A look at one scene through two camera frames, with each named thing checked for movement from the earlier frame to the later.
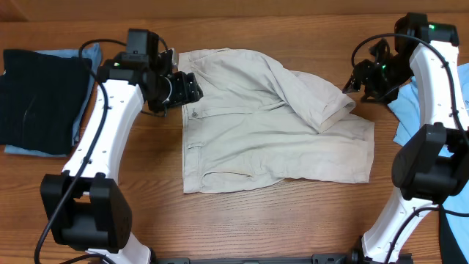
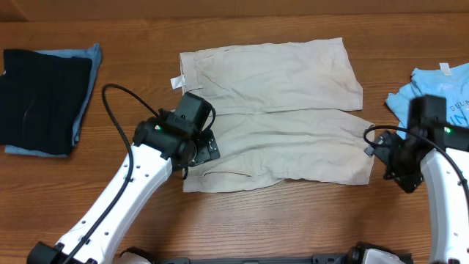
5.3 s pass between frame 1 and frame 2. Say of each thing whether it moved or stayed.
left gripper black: moved
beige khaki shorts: moved
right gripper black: moved
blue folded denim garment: stayed
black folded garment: stayed
